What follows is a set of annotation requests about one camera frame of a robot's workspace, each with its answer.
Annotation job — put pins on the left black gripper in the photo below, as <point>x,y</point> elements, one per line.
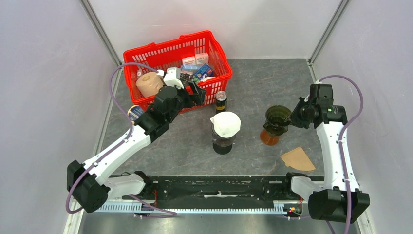
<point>193,100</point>

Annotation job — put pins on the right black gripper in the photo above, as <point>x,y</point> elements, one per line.
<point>295,119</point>

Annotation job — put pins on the dark green dripper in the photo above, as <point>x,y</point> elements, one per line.
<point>277,118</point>

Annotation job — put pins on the white paper coffee filter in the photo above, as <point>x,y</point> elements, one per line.
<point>226,124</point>

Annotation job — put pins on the brown paper coffee filter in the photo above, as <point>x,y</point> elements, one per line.
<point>298,160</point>

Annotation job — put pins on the clear grey glass dripper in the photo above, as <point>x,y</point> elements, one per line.
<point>220,140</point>

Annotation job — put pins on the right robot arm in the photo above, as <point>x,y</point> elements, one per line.
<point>340,198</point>

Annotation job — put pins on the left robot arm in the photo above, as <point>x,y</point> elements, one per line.
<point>90,183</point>

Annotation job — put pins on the red black coffee server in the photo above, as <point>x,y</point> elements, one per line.
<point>222,150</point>

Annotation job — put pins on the white item in basket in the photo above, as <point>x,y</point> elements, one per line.
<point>206,79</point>

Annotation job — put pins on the black yellow drink can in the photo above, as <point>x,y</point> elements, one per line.
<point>220,101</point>

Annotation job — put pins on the blue detergent box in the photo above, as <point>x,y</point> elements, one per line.
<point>204,72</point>

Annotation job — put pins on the light blue packet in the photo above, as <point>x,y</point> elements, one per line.
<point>189,68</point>

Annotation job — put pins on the amber glass beaker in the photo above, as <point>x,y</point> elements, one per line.
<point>268,138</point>

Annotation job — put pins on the white pink small box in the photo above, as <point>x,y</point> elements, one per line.
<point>201,59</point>

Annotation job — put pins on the red plastic shopping basket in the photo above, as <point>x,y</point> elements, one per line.
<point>170,54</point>

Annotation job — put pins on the beige toilet paper roll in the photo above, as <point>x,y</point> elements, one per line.
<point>149,84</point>

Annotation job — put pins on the masking tape roll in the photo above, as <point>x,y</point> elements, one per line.
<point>135,112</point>

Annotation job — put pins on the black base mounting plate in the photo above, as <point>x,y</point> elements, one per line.
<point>216,191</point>

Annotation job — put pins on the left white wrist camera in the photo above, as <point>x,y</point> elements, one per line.
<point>171,77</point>

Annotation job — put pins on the white cable duct rail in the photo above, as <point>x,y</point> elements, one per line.
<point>133,206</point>

